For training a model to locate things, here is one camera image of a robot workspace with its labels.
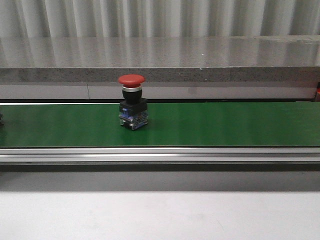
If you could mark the aluminium conveyor frame rail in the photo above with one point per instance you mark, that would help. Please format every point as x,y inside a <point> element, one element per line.
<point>160,159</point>

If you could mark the grey stone counter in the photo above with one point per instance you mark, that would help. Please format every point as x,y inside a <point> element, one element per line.
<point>238,68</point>

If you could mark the red mushroom push button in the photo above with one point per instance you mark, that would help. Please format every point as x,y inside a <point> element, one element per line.
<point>133,110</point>

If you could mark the red plastic bin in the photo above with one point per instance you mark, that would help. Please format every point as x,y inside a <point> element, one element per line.
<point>317,94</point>

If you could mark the green conveyor belt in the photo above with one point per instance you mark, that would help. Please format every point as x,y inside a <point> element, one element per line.
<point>195,124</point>

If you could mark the yellow mushroom push button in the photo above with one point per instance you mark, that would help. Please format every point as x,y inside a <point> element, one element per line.
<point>1,120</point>

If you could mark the white pleated curtain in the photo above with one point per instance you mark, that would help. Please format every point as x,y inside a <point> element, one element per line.
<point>158,18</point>

